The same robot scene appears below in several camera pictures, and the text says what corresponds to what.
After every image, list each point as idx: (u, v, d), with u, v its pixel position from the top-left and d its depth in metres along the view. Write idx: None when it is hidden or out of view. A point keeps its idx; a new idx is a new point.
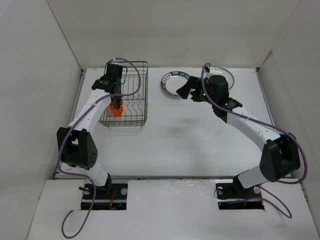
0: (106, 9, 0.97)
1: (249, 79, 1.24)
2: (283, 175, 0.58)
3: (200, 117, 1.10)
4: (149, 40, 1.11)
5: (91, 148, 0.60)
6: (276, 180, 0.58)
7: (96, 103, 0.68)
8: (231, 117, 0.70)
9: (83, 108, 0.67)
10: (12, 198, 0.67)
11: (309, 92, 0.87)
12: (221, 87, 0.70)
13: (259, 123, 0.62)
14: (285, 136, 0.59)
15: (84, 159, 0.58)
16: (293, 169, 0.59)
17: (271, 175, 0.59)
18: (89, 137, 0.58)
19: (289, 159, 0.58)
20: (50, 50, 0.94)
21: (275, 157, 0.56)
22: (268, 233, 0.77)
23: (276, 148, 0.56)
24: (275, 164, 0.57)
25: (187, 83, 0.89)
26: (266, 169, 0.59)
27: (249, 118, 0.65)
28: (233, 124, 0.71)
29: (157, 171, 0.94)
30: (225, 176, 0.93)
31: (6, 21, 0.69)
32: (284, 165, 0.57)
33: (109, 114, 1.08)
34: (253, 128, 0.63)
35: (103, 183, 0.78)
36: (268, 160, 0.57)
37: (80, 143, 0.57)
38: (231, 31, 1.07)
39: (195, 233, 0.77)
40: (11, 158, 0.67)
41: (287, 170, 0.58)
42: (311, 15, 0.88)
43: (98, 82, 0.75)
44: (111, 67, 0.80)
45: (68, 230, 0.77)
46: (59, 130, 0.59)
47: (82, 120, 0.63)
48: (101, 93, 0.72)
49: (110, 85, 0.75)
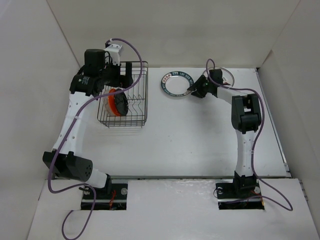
0: (106, 9, 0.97)
1: (249, 78, 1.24)
2: (246, 124, 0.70)
3: (201, 117, 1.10)
4: (149, 40, 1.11)
5: (82, 166, 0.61)
6: (240, 127, 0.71)
7: (79, 115, 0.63)
8: (220, 91, 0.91)
9: (65, 122, 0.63)
10: (12, 198, 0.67)
11: (309, 91, 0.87)
12: (217, 71, 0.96)
13: (236, 89, 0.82)
14: (251, 94, 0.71)
15: (79, 176, 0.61)
16: (256, 121, 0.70)
17: (236, 123, 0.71)
18: (78, 159, 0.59)
19: (252, 113, 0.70)
20: (50, 50, 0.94)
21: (239, 106, 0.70)
22: (268, 234, 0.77)
23: (239, 100, 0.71)
24: (238, 112, 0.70)
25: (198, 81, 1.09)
26: (235, 120, 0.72)
27: (230, 89, 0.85)
28: (221, 97, 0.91)
29: (157, 171, 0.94)
30: (225, 176, 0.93)
31: (6, 21, 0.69)
32: (246, 116, 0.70)
33: (109, 114, 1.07)
34: (230, 92, 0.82)
35: (103, 185, 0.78)
36: (234, 110, 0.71)
37: (70, 167, 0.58)
38: (231, 30, 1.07)
39: (195, 233, 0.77)
40: (11, 159, 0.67)
41: (248, 119, 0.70)
42: (311, 14, 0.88)
43: (77, 82, 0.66)
44: (90, 58, 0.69)
45: (68, 233, 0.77)
46: (45, 154, 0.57)
47: (67, 140, 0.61)
48: (82, 98, 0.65)
49: (91, 85, 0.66)
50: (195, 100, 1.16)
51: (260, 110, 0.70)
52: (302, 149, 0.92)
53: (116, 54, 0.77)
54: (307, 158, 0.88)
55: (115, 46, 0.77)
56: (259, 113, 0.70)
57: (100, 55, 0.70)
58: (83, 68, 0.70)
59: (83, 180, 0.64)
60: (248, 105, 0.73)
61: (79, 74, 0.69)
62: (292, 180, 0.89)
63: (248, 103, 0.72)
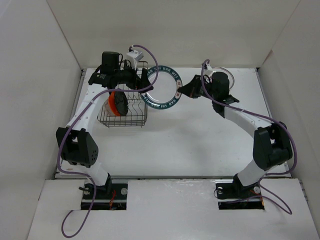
0: (106, 9, 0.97)
1: (249, 78, 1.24)
2: (275, 162, 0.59)
3: (200, 116, 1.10)
4: (149, 39, 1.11)
5: (91, 147, 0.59)
6: (268, 167, 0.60)
7: (94, 100, 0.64)
8: (228, 112, 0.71)
9: (81, 105, 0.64)
10: (12, 199, 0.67)
11: (309, 92, 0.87)
12: (223, 83, 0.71)
13: (252, 113, 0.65)
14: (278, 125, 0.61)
15: (86, 157, 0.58)
16: (286, 157, 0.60)
17: (263, 163, 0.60)
18: (88, 136, 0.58)
19: (281, 147, 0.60)
20: (50, 50, 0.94)
21: (266, 144, 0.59)
22: (268, 233, 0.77)
23: (266, 134, 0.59)
24: (266, 150, 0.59)
25: (192, 82, 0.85)
26: (259, 157, 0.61)
27: (244, 110, 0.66)
28: (230, 118, 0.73)
29: (157, 171, 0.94)
30: (225, 176, 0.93)
31: (7, 21, 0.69)
32: (275, 153, 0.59)
33: (110, 114, 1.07)
34: (246, 119, 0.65)
35: (103, 183, 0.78)
36: (259, 146, 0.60)
37: (80, 142, 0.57)
38: (232, 30, 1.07)
39: (195, 233, 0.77)
40: (12, 159, 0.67)
41: (278, 157, 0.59)
42: (312, 15, 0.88)
43: (95, 76, 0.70)
44: (107, 58, 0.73)
45: (68, 230, 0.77)
46: (59, 130, 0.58)
47: (80, 119, 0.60)
48: (98, 88, 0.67)
49: (107, 79, 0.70)
50: (195, 100, 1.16)
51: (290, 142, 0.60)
52: (301, 149, 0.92)
53: (132, 58, 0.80)
54: (307, 159, 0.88)
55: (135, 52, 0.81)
56: (290, 146, 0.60)
57: (116, 56, 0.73)
58: (100, 66, 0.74)
59: (88, 164, 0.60)
60: (272, 136, 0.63)
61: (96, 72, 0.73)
62: (292, 180, 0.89)
63: (272, 133, 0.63)
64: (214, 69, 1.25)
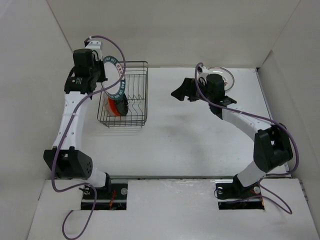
0: (106, 9, 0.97)
1: (249, 78, 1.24)
2: (276, 163, 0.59)
3: (200, 116, 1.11)
4: (149, 39, 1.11)
5: (84, 162, 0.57)
6: (270, 169, 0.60)
7: (76, 111, 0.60)
8: (226, 114, 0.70)
9: (63, 120, 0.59)
10: (12, 198, 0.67)
11: (309, 91, 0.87)
12: (218, 86, 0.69)
13: (251, 115, 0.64)
14: (277, 126, 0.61)
15: (81, 173, 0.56)
16: (286, 158, 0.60)
17: (264, 165, 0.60)
18: (79, 153, 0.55)
19: (282, 149, 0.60)
20: (50, 50, 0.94)
21: (267, 147, 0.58)
22: (268, 234, 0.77)
23: (266, 136, 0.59)
24: (268, 153, 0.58)
25: (182, 85, 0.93)
26: (260, 159, 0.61)
27: (242, 112, 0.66)
28: (228, 120, 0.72)
29: (157, 171, 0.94)
30: (225, 176, 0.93)
31: (7, 22, 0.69)
32: (276, 155, 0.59)
33: (109, 114, 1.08)
34: (245, 121, 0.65)
35: (103, 183, 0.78)
36: (260, 149, 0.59)
37: (72, 161, 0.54)
38: (231, 30, 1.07)
39: (195, 234, 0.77)
40: (12, 159, 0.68)
41: (279, 159, 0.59)
42: (311, 15, 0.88)
43: (70, 82, 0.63)
44: (78, 58, 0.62)
45: (68, 230, 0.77)
46: (46, 152, 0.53)
47: (66, 136, 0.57)
48: (77, 96, 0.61)
49: (85, 84, 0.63)
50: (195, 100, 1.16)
51: (290, 143, 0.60)
52: (301, 149, 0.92)
53: (99, 50, 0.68)
54: (307, 158, 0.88)
55: (96, 43, 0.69)
56: (290, 147, 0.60)
57: (89, 54, 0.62)
58: (73, 69, 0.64)
59: (85, 177, 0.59)
60: None
61: (70, 76, 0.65)
62: (292, 180, 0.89)
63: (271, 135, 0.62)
64: (215, 69, 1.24)
